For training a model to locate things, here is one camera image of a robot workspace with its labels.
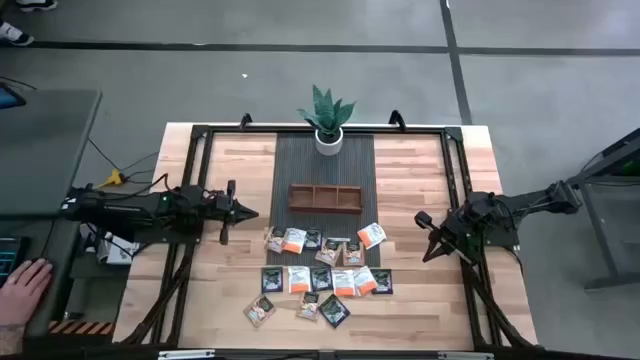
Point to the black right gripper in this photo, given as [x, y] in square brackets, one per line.
[450, 230]

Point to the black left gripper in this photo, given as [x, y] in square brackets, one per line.
[227, 212]

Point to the beige Ahmad tea packet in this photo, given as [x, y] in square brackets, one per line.
[329, 254]
[354, 255]
[308, 305]
[274, 241]
[259, 311]

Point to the white orange Tazo tea packet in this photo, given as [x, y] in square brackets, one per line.
[299, 279]
[366, 281]
[343, 282]
[372, 235]
[295, 239]

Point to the dark purple Ahmad tea packet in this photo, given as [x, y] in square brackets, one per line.
[334, 311]
[384, 281]
[321, 278]
[313, 240]
[272, 280]

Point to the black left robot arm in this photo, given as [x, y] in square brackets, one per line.
[125, 207]

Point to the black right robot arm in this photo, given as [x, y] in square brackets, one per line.
[525, 202]

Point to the grey woven placemat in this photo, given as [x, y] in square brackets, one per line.
[300, 165]

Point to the wooden three-compartment box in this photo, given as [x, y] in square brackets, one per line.
[325, 197]

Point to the white printed label strip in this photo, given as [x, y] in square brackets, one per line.
[342, 239]

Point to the green plant in white pot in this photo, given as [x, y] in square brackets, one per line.
[329, 145]

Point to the white box under table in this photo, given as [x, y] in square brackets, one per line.
[120, 252]

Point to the yellow power plug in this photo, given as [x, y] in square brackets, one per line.
[116, 177]

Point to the grey metal stand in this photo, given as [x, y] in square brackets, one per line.
[615, 280]

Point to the dark grey low desk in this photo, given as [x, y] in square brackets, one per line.
[62, 260]

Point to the orange black hazard tape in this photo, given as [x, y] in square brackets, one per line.
[80, 328]

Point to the grey side desk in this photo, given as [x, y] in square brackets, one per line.
[45, 150]

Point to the person's hand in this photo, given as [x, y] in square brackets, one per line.
[22, 292]

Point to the backlit black keyboard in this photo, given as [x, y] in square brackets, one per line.
[10, 255]

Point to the tablet screen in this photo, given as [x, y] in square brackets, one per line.
[10, 97]

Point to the person's shoe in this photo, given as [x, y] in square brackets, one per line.
[37, 5]
[15, 35]

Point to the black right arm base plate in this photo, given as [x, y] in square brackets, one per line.
[505, 240]

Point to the black metal table frame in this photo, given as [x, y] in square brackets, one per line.
[250, 129]

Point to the black frame clamp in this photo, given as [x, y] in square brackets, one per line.
[245, 121]
[397, 120]

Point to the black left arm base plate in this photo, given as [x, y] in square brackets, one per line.
[150, 235]

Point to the silver table bracket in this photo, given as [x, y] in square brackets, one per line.
[185, 354]
[465, 356]

